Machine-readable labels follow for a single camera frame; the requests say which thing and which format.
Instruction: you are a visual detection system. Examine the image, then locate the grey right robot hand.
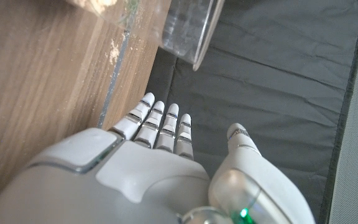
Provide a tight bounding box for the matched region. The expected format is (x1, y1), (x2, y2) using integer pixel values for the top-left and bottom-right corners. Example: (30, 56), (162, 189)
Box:
(0, 91), (317, 224)

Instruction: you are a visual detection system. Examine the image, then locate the clear plastic cup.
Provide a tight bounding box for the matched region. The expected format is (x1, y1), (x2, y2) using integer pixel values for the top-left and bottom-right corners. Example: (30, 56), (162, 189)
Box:
(65, 0), (226, 72)

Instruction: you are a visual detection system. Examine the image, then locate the grey tape outline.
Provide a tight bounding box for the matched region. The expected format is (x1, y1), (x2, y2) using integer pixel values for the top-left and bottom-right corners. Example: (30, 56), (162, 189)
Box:
(96, 29), (133, 129)

